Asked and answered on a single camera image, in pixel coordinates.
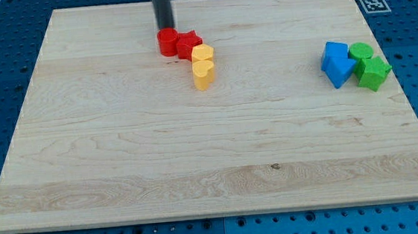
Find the green star block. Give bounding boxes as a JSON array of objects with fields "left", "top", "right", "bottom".
[{"left": 354, "top": 56, "right": 392, "bottom": 91}]

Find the red star block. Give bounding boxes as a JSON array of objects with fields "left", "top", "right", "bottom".
[{"left": 177, "top": 30, "right": 203, "bottom": 61}]

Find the yellow heart block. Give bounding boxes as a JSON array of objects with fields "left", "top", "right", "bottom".
[{"left": 191, "top": 60, "right": 215, "bottom": 91}]

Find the black white fiducial marker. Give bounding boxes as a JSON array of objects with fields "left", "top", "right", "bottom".
[{"left": 359, "top": 0, "right": 391, "bottom": 14}]

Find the blue cube block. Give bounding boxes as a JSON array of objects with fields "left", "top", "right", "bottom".
[{"left": 321, "top": 41, "right": 349, "bottom": 72}]

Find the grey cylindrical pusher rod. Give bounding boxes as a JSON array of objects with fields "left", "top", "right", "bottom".
[{"left": 151, "top": 0, "right": 175, "bottom": 30}]

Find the yellow hexagon block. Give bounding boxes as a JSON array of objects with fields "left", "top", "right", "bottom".
[{"left": 191, "top": 43, "right": 215, "bottom": 63}]

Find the green cylinder block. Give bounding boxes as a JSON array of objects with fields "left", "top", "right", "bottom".
[{"left": 348, "top": 42, "right": 374, "bottom": 61}]

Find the red cylinder block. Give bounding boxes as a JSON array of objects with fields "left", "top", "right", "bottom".
[{"left": 156, "top": 28, "right": 179, "bottom": 57}]

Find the blue triangle block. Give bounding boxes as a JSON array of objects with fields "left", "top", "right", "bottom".
[{"left": 325, "top": 57, "right": 357, "bottom": 89}]

